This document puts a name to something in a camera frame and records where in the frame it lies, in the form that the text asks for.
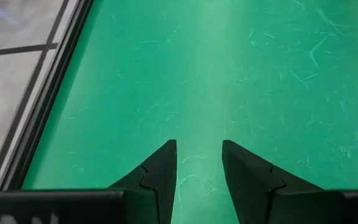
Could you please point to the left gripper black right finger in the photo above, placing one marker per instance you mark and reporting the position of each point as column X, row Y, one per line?
column 291, row 205

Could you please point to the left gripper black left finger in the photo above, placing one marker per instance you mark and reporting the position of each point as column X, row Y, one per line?
column 73, row 208

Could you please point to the green table mat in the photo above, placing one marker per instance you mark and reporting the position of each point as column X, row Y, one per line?
column 228, row 77

